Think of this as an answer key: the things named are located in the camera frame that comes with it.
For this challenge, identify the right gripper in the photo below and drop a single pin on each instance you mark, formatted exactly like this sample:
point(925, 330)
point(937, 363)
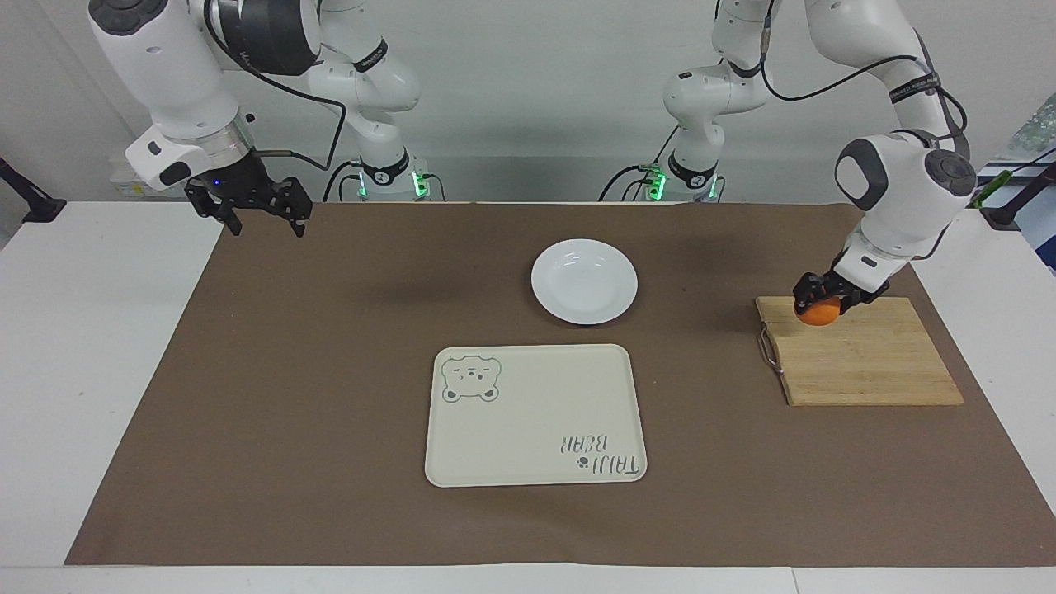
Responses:
point(239, 177)

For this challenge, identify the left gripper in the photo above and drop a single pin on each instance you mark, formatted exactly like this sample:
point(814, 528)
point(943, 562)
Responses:
point(862, 290)

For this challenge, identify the orange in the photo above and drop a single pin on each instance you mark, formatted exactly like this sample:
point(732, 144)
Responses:
point(817, 315)

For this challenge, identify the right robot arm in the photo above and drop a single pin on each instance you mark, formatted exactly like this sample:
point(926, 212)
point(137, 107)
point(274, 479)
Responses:
point(165, 74)

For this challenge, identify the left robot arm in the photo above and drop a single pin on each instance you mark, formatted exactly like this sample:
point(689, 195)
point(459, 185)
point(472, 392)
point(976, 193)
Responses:
point(899, 206)

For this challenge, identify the white plate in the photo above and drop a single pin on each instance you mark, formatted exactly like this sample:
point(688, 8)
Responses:
point(584, 282)

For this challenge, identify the wooden cutting board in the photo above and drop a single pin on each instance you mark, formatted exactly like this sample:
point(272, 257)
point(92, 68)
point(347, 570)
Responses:
point(866, 355)

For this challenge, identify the black stand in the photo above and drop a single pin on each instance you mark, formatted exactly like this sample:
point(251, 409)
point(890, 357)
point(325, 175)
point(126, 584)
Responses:
point(1019, 202)
point(33, 202)

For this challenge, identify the cream tray with bear print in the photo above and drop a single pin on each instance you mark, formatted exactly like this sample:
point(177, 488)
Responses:
point(528, 421)

